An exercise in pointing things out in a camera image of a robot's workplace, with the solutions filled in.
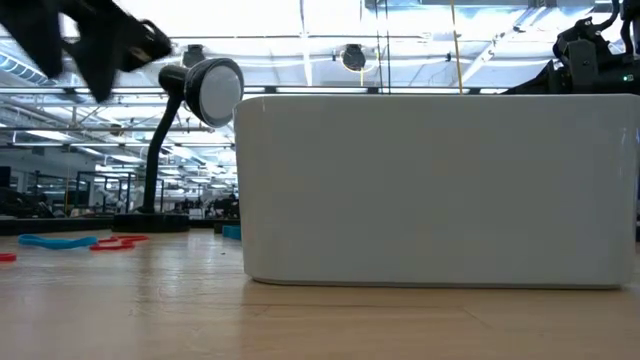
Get black frame-mounted camera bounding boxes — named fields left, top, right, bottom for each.
left=341, top=43, right=368, bottom=73

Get black desk lamp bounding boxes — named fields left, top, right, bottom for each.
left=112, top=57, right=246, bottom=234

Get orange-yellow power cable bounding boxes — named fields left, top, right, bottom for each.
left=449, top=0, right=464, bottom=95

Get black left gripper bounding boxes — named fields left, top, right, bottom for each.
left=0, top=0, right=175, bottom=105

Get black round fixture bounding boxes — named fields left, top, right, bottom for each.
left=181, top=43, right=206, bottom=69

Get dark equipment pile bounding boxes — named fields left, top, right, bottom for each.
left=204, top=192, right=241, bottom=221
left=0, top=187, right=56, bottom=220

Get black workstation frame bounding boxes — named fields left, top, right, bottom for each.
left=74, top=169, right=166, bottom=216

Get light grey plastic bin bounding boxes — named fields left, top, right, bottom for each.
left=232, top=93, right=640, bottom=290

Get thin black cable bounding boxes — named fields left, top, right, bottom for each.
left=374, top=0, right=383, bottom=95

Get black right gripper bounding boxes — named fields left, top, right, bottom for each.
left=503, top=17, right=609, bottom=96

